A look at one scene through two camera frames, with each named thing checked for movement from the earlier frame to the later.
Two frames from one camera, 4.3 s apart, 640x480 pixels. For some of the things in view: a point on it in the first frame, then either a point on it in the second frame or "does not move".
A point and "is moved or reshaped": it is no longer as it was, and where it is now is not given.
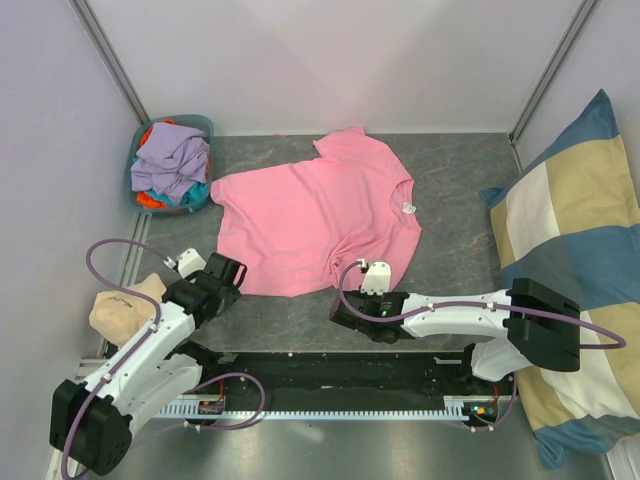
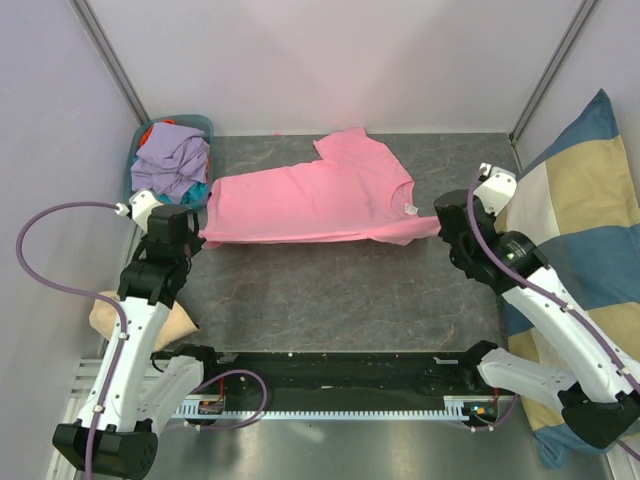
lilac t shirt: (171, 158) does not move
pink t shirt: (295, 227) is moved or reshaped
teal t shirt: (193, 197) does not move
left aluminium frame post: (105, 49) does not move
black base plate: (340, 379) does not move
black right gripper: (362, 296) to (444, 236)
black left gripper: (231, 295) to (195, 241)
